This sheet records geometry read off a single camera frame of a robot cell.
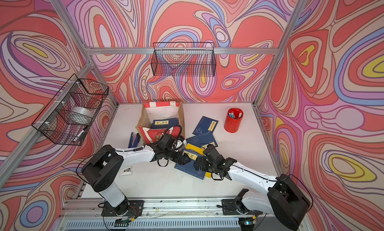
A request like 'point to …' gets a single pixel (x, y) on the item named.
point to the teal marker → (232, 115)
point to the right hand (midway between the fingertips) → (201, 169)
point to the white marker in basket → (82, 131)
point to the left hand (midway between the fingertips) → (186, 159)
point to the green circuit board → (120, 223)
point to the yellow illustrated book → (199, 151)
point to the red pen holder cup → (233, 120)
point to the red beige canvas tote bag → (156, 119)
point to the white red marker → (240, 114)
